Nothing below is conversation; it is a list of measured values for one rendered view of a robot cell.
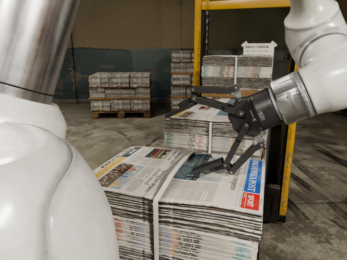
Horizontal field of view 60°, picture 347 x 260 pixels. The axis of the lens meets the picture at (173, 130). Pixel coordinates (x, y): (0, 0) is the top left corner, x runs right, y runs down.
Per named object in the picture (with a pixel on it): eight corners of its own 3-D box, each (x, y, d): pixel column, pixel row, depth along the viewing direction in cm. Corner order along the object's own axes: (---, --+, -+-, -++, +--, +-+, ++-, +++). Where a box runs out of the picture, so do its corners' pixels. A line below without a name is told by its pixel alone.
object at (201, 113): (168, 119, 118) (168, 116, 118) (188, 106, 144) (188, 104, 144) (264, 127, 106) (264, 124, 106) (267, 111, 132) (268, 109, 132)
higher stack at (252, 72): (196, 256, 198) (201, 55, 164) (205, 230, 225) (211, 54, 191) (256, 269, 186) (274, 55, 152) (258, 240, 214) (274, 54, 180)
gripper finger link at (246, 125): (245, 116, 62) (252, 119, 62) (223, 161, 66) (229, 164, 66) (243, 120, 58) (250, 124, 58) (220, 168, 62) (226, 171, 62)
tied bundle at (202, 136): (163, 173, 124) (162, 118, 118) (184, 150, 151) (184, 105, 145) (257, 186, 112) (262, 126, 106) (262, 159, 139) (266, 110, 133)
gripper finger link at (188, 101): (201, 98, 61) (194, 85, 61) (179, 108, 63) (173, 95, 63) (202, 97, 63) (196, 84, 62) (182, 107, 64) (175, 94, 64)
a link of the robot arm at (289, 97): (318, 120, 52) (284, 132, 54) (312, 110, 60) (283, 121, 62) (298, 72, 51) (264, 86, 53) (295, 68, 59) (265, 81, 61)
